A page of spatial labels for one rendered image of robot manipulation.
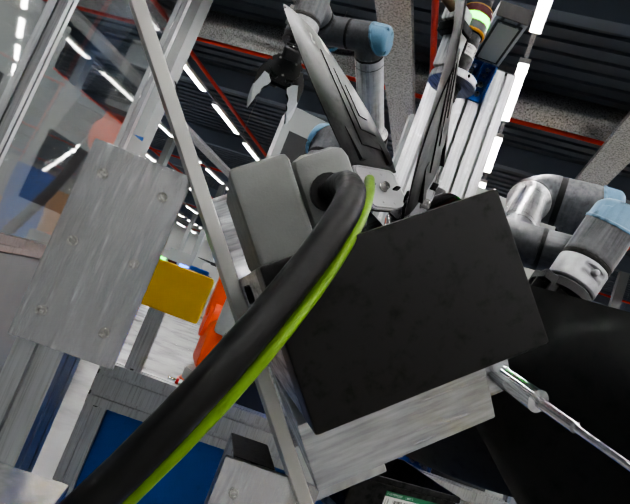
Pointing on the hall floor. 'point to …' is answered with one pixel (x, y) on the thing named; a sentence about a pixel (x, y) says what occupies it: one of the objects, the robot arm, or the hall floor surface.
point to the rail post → (79, 445)
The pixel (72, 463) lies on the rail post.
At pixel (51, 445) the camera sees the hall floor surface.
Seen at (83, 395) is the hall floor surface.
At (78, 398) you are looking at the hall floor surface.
